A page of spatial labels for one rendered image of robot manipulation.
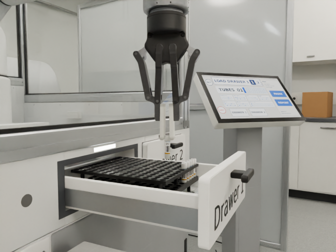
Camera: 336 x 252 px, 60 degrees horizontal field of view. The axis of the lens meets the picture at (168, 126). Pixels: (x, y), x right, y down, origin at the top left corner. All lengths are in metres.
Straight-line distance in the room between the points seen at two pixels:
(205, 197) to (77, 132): 0.30
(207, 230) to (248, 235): 1.19
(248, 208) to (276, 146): 0.75
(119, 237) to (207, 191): 0.41
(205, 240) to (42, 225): 0.29
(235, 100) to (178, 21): 0.90
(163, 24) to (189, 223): 0.34
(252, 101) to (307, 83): 2.73
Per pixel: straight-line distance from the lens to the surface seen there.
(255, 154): 1.55
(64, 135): 0.60
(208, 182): 0.44
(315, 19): 3.92
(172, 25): 0.55
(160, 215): 0.50
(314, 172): 3.52
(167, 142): 0.57
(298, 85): 4.18
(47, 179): 0.58
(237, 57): 2.29
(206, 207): 0.45
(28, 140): 0.54
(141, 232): 0.90
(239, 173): 0.56
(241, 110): 1.39
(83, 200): 0.59
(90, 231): 0.70
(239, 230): 1.60
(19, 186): 0.55
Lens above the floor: 1.04
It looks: 4 degrees down
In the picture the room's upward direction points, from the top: straight up
